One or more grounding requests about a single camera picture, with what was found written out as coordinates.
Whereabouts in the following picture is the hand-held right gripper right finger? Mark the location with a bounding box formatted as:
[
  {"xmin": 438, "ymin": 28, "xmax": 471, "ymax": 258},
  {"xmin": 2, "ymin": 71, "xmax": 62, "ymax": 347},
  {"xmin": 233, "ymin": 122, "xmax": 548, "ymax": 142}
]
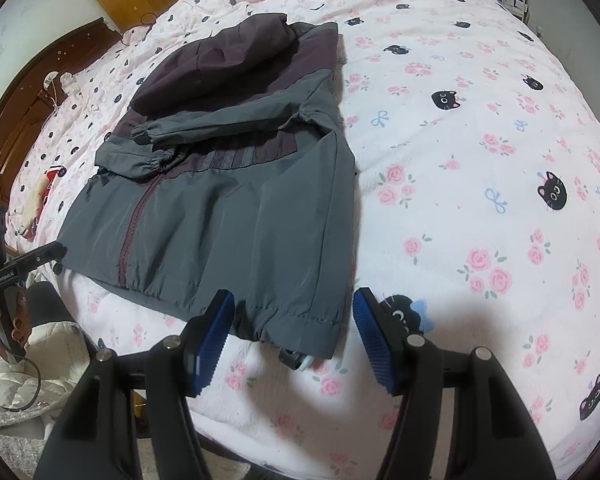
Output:
[{"xmin": 352, "ymin": 287, "xmax": 553, "ymax": 480}]

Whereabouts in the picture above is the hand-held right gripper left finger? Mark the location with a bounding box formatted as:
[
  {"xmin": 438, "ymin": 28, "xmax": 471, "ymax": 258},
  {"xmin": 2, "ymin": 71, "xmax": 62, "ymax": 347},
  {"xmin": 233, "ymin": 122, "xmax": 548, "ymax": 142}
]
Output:
[{"xmin": 32, "ymin": 289, "xmax": 236, "ymax": 480}]

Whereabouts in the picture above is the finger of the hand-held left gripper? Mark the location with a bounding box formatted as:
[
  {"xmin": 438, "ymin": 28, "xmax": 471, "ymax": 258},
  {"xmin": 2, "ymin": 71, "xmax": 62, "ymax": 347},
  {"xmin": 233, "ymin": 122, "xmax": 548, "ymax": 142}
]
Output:
[{"xmin": 10, "ymin": 241, "xmax": 68, "ymax": 273}]

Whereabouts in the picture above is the grey and maroon hooded jacket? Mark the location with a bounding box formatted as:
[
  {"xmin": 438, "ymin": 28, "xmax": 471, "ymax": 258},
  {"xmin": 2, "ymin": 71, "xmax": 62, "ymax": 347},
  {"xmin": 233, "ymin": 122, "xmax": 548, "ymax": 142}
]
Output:
[{"xmin": 57, "ymin": 12, "xmax": 358, "ymax": 361}]

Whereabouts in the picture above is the person's left forearm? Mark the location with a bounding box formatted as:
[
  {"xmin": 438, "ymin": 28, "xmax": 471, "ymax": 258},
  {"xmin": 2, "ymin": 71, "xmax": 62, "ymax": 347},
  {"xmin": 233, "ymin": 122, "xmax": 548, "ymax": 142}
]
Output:
[{"xmin": 0, "ymin": 320, "xmax": 93, "ymax": 431}]

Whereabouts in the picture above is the person's left hand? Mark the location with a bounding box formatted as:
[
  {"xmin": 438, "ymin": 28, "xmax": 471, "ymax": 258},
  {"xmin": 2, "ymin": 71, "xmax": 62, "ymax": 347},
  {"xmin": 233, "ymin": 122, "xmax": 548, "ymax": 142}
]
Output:
[{"xmin": 0, "ymin": 292, "xmax": 32, "ymax": 357}]

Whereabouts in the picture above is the red and beige toy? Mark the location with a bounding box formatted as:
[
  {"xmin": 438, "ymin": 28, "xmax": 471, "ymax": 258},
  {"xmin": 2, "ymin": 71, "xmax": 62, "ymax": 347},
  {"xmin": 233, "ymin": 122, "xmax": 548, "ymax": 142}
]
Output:
[{"xmin": 14, "ymin": 164, "xmax": 65, "ymax": 239}]

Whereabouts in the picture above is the dark wooden headboard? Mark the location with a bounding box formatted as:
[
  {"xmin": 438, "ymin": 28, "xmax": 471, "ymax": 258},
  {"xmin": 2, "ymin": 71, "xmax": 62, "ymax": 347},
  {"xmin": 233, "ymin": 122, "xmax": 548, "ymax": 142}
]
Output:
[{"xmin": 0, "ymin": 17, "xmax": 123, "ymax": 256}]

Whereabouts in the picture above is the grey knit cloth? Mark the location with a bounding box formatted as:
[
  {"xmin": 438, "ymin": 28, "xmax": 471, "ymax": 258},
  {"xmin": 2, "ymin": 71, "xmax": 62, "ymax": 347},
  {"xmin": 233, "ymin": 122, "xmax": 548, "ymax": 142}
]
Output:
[{"xmin": 0, "ymin": 400, "xmax": 48, "ymax": 480}]

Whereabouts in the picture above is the floral cat print duvet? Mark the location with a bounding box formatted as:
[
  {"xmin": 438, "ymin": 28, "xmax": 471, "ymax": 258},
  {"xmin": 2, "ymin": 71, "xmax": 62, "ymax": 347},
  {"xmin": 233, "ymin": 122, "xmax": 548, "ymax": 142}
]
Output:
[{"xmin": 7, "ymin": 0, "xmax": 600, "ymax": 480}]

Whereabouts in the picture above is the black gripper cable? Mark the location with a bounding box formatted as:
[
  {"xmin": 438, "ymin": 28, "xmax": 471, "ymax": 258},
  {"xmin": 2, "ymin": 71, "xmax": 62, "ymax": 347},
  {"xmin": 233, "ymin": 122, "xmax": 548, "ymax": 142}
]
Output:
[{"xmin": 0, "ymin": 310, "xmax": 42, "ymax": 413}]

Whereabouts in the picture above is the white charger cable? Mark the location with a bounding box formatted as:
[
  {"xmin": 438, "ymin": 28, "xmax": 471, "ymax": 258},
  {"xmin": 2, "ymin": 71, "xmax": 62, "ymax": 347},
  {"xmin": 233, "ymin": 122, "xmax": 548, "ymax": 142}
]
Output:
[{"xmin": 42, "ymin": 70, "xmax": 77, "ymax": 111}]

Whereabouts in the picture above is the thin black cable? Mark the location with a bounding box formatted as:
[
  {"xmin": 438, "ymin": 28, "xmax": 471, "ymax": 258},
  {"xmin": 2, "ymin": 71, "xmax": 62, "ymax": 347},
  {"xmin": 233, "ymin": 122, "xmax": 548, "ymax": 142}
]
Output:
[{"xmin": 121, "ymin": 11, "xmax": 159, "ymax": 45}]

